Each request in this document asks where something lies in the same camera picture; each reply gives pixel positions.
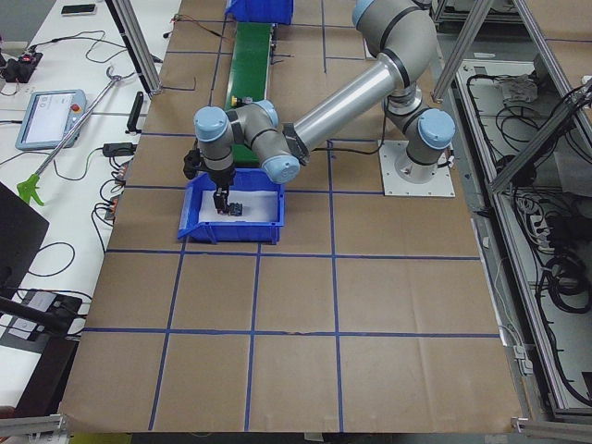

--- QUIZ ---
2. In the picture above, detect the aluminium frame post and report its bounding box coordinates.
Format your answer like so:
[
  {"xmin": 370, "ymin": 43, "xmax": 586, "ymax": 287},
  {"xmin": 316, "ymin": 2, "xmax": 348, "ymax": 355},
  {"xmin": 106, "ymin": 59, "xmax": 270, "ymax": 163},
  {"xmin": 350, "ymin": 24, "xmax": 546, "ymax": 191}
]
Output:
[{"xmin": 105, "ymin": 0, "xmax": 162, "ymax": 96}]

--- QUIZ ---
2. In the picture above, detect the green conveyor belt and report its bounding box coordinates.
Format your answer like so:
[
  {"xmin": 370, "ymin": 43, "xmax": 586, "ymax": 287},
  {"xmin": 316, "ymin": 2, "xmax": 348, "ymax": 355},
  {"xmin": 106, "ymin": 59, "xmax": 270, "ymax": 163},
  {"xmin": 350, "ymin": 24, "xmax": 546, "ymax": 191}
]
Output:
[{"xmin": 215, "ymin": 21, "xmax": 275, "ymax": 168}]

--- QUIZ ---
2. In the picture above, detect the red mushroom push button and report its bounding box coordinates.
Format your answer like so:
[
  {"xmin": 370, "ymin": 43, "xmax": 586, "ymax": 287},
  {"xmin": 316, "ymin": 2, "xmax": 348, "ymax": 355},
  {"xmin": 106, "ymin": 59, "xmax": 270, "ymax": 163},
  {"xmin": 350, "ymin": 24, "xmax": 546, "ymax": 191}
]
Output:
[{"xmin": 217, "ymin": 203, "xmax": 243, "ymax": 217}]

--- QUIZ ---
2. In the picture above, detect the white foam pad left bin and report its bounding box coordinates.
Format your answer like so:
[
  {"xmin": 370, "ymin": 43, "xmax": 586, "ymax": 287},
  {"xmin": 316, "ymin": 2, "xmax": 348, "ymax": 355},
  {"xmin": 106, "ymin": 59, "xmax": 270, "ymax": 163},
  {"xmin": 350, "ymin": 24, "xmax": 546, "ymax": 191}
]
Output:
[{"xmin": 198, "ymin": 191, "xmax": 278, "ymax": 223}]

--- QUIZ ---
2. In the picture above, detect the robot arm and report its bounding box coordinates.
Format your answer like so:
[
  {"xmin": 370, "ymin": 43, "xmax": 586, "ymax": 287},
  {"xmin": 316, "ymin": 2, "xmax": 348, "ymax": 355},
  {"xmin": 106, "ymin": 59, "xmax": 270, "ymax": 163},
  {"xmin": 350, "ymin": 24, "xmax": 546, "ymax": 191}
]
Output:
[{"xmin": 183, "ymin": 0, "xmax": 455, "ymax": 214}]

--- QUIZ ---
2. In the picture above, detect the yellow mushroom push button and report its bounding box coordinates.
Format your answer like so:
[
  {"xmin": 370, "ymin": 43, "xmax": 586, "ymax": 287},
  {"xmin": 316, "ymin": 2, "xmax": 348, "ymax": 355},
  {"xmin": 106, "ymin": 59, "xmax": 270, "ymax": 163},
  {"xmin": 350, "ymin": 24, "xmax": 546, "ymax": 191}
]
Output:
[{"xmin": 230, "ymin": 95, "xmax": 253, "ymax": 109}]

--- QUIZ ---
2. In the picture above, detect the blue plastic bin right side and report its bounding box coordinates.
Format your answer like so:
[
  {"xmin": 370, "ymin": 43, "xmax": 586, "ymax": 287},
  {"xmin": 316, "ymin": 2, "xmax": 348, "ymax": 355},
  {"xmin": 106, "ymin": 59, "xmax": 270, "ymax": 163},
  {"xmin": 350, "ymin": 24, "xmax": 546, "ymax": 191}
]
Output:
[{"xmin": 226, "ymin": 0, "xmax": 294, "ymax": 25}]

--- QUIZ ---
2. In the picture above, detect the teach pendant tablet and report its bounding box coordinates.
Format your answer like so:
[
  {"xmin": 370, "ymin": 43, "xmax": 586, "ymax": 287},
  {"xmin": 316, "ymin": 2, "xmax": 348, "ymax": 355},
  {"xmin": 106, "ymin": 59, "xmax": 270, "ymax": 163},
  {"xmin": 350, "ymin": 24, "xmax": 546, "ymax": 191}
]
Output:
[{"xmin": 15, "ymin": 89, "xmax": 87, "ymax": 151}]

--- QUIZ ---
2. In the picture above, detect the black smartphone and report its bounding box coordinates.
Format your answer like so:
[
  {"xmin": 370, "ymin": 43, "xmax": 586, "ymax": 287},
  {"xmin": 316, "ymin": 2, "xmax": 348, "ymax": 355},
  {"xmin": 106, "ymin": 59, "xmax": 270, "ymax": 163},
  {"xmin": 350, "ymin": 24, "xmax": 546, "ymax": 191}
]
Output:
[{"xmin": 60, "ymin": 3, "xmax": 97, "ymax": 17}]

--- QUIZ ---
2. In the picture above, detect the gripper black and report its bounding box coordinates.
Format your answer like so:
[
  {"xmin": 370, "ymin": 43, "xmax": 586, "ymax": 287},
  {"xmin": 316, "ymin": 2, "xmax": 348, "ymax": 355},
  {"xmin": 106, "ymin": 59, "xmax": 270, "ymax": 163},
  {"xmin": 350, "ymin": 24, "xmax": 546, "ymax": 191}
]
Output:
[{"xmin": 183, "ymin": 148, "xmax": 236, "ymax": 215}]

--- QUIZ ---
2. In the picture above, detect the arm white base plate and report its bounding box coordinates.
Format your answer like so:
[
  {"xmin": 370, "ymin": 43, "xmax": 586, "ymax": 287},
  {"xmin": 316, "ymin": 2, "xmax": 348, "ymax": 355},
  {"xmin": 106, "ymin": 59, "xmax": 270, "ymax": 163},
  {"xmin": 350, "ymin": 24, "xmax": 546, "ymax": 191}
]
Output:
[{"xmin": 378, "ymin": 141, "xmax": 455, "ymax": 199}]

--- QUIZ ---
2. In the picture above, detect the blue plastic bin left side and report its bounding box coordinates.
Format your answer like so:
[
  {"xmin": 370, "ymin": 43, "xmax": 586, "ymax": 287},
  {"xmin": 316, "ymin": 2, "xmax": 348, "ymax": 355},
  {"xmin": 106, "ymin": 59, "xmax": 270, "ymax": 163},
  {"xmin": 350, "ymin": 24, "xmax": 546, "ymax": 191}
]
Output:
[{"xmin": 178, "ymin": 168, "xmax": 285, "ymax": 244}]

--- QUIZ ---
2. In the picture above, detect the green handled reach grabber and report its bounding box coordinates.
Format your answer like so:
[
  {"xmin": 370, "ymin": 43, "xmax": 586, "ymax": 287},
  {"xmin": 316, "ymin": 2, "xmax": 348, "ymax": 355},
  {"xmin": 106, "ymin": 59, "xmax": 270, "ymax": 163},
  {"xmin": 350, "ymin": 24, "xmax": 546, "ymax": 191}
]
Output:
[{"xmin": 17, "ymin": 67, "xmax": 133, "ymax": 206}]

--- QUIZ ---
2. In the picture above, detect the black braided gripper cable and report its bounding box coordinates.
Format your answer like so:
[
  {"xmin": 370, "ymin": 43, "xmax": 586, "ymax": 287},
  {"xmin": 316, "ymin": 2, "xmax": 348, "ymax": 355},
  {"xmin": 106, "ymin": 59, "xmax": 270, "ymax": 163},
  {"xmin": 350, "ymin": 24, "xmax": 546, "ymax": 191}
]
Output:
[{"xmin": 314, "ymin": 141, "xmax": 385, "ymax": 156}]

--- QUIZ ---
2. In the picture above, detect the blue plastic bin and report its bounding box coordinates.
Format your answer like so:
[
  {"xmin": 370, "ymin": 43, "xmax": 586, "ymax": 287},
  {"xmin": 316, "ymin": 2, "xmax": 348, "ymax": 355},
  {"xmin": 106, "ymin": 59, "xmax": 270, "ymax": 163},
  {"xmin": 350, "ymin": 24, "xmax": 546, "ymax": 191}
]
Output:
[
  {"xmin": 178, "ymin": 168, "xmax": 285, "ymax": 244},
  {"xmin": 226, "ymin": 0, "xmax": 294, "ymax": 25}
]

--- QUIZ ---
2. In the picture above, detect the red and black conveyor wire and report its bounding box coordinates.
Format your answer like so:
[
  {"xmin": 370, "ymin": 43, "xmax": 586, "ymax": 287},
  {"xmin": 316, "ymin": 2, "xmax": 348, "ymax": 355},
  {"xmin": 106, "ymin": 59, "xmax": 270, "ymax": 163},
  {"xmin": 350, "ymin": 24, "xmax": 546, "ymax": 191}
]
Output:
[{"xmin": 170, "ymin": 13, "xmax": 237, "ymax": 47}]

